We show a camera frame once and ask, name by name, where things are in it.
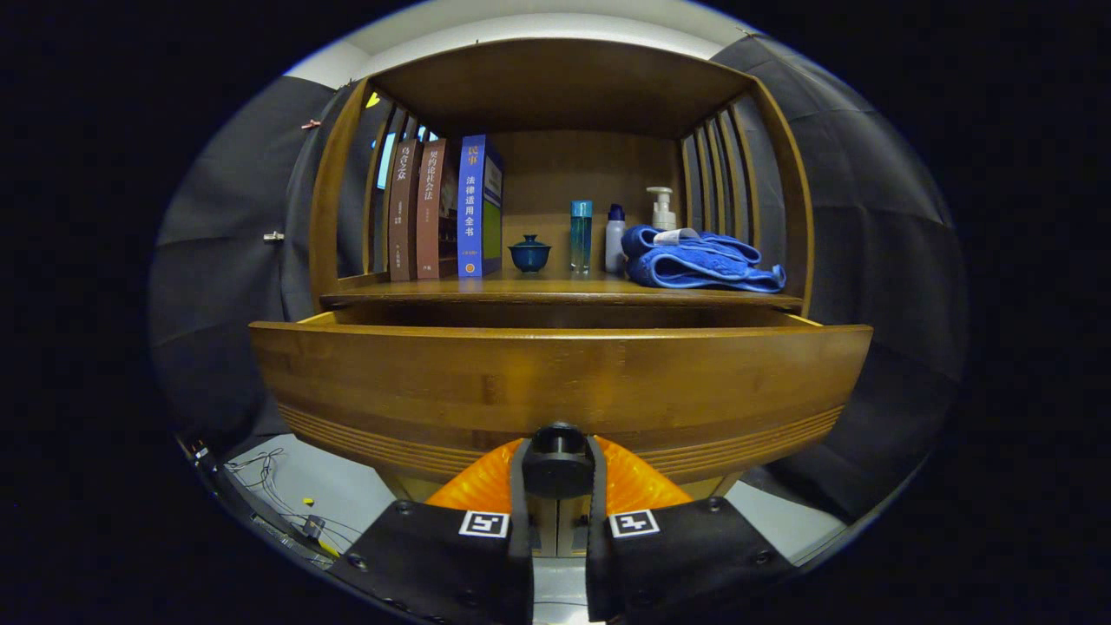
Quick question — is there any wooden cabinet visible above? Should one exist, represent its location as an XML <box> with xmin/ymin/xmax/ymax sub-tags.
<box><xmin>308</xmin><ymin>36</ymin><xmax>817</xmax><ymax>558</ymax></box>

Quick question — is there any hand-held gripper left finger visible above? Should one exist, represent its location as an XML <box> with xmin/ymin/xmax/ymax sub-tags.
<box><xmin>325</xmin><ymin>437</ymin><xmax>533</xmax><ymax>625</ymax></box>

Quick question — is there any white bottle blue cap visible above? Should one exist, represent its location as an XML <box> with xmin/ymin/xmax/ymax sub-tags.
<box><xmin>604</xmin><ymin>204</ymin><xmax>627</xmax><ymax>274</ymax></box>

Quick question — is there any wooden countertop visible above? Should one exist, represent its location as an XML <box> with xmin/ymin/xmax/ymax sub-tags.
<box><xmin>319</xmin><ymin>265</ymin><xmax>804</xmax><ymax>310</ymax></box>

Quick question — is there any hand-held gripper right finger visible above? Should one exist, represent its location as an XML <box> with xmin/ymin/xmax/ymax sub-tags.
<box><xmin>586</xmin><ymin>434</ymin><xmax>796</xmax><ymax>624</ymax></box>

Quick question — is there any blue lidded tea cup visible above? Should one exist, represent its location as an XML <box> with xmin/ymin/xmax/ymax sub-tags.
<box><xmin>508</xmin><ymin>234</ymin><xmax>552</xmax><ymax>273</ymax></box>

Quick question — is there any blue book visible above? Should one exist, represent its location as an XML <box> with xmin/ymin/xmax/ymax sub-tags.
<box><xmin>457</xmin><ymin>135</ymin><xmax>504</xmax><ymax>277</ymax></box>

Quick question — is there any blue folded towel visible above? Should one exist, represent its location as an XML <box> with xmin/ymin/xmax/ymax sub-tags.
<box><xmin>621</xmin><ymin>225</ymin><xmax>787</xmax><ymax>293</ymax></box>

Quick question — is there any wooden cabinet door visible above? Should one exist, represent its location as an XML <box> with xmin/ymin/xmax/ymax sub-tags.
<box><xmin>528</xmin><ymin>497</ymin><xmax>562</xmax><ymax>558</ymax></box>
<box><xmin>560</xmin><ymin>497</ymin><xmax>593</xmax><ymax>558</ymax></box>

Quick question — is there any teal glass bottle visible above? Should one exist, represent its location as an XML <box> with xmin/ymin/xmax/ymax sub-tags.
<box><xmin>570</xmin><ymin>201</ymin><xmax>594</xmax><ymax>273</ymax></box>

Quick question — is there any reddish brown book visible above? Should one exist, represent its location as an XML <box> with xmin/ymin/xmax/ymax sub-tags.
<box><xmin>416</xmin><ymin>139</ymin><xmax>458</xmax><ymax>280</ymax></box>

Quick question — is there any dark brown book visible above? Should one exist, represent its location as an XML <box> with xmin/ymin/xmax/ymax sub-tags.
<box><xmin>388</xmin><ymin>139</ymin><xmax>424</xmax><ymax>281</ymax></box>

